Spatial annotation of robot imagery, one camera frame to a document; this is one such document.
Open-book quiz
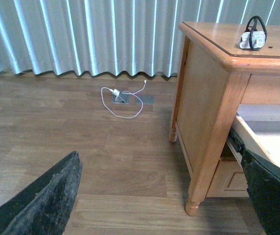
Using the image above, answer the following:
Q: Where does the wooden lower drawer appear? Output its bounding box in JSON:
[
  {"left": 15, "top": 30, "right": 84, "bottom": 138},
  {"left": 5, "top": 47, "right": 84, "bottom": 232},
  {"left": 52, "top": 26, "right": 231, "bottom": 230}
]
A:
[{"left": 206, "top": 157, "right": 248, "bottom": 197}]

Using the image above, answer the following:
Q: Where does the wooden nightstand cabinet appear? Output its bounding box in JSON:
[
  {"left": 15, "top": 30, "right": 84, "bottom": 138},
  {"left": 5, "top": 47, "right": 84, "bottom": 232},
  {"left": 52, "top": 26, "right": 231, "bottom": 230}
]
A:
[{"left": 169, "top": 22, "right": 280, "bottom": 216}]

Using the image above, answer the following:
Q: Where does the wooden drawer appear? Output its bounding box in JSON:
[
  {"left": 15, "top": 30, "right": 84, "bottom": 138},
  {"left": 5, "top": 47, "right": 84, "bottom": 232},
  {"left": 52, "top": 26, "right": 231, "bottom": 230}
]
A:
[
  {"left": 231, "top": 104, "right": 280, "bottom": 168},
  {"left": 206, "top": 157, "right": 248, "bottom": 197}
]

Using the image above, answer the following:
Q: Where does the white wall charger plug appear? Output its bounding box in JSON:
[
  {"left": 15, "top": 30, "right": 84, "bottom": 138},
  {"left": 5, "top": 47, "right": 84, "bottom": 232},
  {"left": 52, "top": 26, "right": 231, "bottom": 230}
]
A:
[{"left": 110, "top": 89, "right": 120, "bottom": 96}]

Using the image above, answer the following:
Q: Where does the wooden top drawer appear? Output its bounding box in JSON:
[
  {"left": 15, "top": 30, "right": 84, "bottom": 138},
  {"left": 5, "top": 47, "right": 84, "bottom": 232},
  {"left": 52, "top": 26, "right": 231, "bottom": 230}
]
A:
[{"left": 231, "top": 104, "right": 280, "bottom": 168}]

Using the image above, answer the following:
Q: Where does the closed metal floor socket plate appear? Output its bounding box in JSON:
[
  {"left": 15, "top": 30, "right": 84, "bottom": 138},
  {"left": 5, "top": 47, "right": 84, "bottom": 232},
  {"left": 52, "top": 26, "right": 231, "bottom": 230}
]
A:
[{"left": 136, "top": 95, "right": 155, "bottom": 104}]

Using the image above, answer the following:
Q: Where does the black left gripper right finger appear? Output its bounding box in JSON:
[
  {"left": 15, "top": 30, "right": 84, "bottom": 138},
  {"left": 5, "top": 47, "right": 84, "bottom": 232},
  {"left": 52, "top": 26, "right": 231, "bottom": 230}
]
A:
[{"left": 241, "top": 149, "right": 280, "bottom": 235}]

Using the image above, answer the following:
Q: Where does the white charger with black cable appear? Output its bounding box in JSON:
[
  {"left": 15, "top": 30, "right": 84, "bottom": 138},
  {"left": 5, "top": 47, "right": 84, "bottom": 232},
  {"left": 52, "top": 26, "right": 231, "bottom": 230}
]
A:
[{"left": 235, "top": 16, "right": 267, "bottom": 51}]

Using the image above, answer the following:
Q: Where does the open metal floor socket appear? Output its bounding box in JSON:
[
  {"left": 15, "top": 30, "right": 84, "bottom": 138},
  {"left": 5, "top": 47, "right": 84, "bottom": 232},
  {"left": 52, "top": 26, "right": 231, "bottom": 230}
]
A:
[{"left": 111, "top": 92, "right": 130, "bottom": 104}]

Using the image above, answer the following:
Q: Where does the white charging cable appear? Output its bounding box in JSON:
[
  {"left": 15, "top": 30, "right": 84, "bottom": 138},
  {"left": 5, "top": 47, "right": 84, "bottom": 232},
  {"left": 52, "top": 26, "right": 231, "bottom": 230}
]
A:
[{"left": 100, "top": 79, "right": 147, "bottom": 120}]

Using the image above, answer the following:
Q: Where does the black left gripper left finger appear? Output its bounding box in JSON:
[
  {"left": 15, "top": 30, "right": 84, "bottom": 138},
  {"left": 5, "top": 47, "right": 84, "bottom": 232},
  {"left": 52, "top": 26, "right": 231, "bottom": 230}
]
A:
[{"left": 0, "top": 151, "right": 83, "bottom": 235}]

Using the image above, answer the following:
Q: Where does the white pleated curtain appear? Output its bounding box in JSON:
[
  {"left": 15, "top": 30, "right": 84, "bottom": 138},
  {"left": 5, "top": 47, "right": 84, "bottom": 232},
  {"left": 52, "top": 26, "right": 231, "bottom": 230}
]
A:
[{"left": 0, "top": 0, "right": 280, "bottom": 76}]

